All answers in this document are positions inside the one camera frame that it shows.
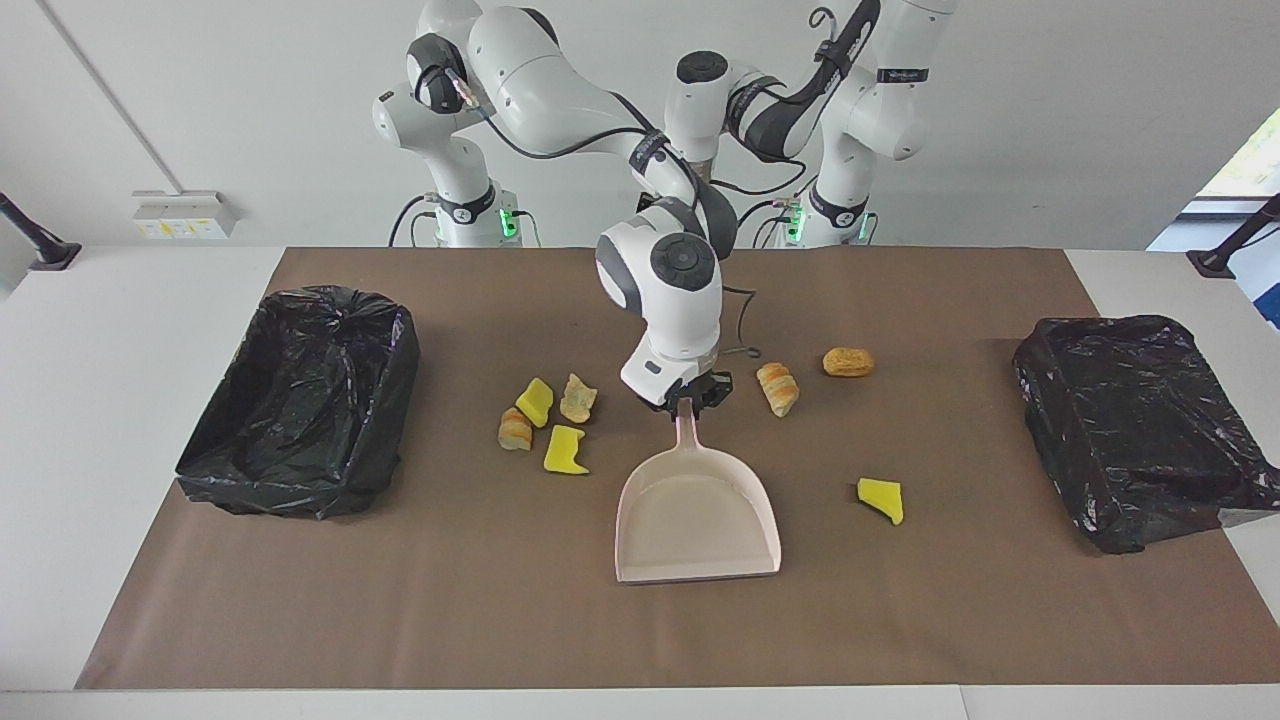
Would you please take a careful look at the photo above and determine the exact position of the long croissant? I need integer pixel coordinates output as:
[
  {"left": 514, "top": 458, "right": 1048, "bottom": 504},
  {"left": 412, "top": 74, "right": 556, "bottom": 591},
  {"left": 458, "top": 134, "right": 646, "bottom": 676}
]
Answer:
[{"left": 756, "top": 362, "right": 801, "bottom": 418}]

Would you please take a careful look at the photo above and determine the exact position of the pale flaky pastry piece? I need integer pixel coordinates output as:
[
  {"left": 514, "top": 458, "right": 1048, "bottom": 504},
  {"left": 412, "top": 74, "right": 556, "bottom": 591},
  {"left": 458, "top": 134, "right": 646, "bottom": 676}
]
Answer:
[{"left": 559, "top": 373, "right": 599, "bottom": 424}]

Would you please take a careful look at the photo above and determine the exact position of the pale pink dustpan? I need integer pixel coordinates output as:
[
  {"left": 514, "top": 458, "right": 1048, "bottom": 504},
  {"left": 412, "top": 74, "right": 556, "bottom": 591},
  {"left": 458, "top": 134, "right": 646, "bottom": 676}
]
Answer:
[{"left": 614, "top": 398, "right": 783, "bottom": 585}]

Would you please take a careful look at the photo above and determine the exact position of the notched yellow sponge piece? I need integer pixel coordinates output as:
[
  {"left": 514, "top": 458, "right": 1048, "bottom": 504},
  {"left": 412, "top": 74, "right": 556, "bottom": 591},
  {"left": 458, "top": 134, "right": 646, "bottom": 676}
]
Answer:
[{"left": 543, "top": 425, "right": 591, "bottom": 476}]

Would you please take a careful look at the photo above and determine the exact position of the yellow green-backed sponge piece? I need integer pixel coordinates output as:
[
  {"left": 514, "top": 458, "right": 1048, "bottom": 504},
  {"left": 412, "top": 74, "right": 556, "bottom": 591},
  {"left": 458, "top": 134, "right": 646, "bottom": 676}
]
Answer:
[{"left": 515, "top": 377, "right": 555, "bottom": 429}]

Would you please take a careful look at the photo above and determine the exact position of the yellow sponge wedge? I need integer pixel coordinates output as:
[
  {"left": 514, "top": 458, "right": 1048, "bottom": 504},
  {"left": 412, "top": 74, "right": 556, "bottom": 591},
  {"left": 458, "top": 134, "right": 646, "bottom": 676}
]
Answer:
[{"left": 857, "top": 478, "right": 905, "bottom": 526}]

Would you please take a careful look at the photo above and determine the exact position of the black bag-lined bin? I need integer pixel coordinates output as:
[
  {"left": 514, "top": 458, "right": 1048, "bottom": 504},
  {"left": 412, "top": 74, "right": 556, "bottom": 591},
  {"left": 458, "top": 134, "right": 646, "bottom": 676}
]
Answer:
[
  {"left": 175, "top": 286, "right": 421, "bottom": 520},
  {"left": 1012, "top": 315, "right": 1280, "bottom": 556}
]

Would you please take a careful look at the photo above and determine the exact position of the brown paper mat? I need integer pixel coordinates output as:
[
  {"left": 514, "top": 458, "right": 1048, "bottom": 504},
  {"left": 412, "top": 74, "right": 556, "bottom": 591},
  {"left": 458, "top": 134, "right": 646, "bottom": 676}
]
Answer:
[{"left": 75, "top": 247, "right": 1280, "bottom": 691}]

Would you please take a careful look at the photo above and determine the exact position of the black angled stand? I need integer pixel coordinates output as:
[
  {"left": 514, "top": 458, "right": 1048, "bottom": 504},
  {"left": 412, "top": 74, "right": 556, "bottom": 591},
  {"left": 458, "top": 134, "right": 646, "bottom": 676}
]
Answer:
[
  {"left": 1187, "top": 193, "right": 1280, "bottom": 279},
  {"left": 0, "top": 192, "right": 83, "bottom": 273}
]

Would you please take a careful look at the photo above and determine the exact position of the blue item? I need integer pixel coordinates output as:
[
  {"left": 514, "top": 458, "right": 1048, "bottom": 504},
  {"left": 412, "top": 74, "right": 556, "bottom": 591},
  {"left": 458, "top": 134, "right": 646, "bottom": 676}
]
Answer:
[{"left": 1238, "top": 272, "right": 1280, "bottom": 331}]

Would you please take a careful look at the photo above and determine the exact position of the window with dark sill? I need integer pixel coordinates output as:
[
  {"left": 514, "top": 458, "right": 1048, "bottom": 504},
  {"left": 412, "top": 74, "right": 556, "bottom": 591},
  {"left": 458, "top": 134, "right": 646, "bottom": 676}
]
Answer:
[{"left": 1180, "top": 108, "right": 1280, "bottom": 219}]

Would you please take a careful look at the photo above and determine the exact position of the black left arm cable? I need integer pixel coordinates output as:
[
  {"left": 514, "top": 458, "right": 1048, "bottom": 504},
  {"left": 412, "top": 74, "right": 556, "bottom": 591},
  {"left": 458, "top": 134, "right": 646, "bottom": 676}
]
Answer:
[{"left": 700, "top": 0, "right": 881, "bottom": 359}]

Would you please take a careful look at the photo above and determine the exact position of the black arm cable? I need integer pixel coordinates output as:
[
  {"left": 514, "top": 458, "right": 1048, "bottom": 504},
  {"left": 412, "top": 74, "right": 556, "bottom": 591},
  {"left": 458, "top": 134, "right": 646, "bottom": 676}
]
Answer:
[
  {"left": 450, "top": 65, "right": 706, "bottom": 206},
  {"left": 700, "top": 0, "right": 881, "bottom": 359}
]

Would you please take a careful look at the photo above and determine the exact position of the black base cable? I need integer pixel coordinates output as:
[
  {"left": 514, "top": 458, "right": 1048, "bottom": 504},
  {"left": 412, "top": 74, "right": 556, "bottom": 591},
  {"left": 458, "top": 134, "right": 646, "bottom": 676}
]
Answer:
[
  {"left": 388, "top": 193, "right": 543, "bottom": 248},
  {"left": 738, "top": 195, "right": 823, "bottom": 248}
]

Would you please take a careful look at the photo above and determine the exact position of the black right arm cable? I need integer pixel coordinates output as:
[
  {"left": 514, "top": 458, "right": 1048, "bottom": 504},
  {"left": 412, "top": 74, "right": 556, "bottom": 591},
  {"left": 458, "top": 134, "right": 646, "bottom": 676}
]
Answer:
[{"left": 450, "top": 65, "right": 706, "bottom": 206}]

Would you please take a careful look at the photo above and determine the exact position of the white wall socket box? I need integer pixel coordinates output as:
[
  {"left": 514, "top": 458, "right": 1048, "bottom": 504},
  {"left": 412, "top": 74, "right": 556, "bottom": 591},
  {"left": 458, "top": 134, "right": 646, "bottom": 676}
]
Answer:
[{"left": 132, "top": 190, "right": 239, "bottom": 241}]

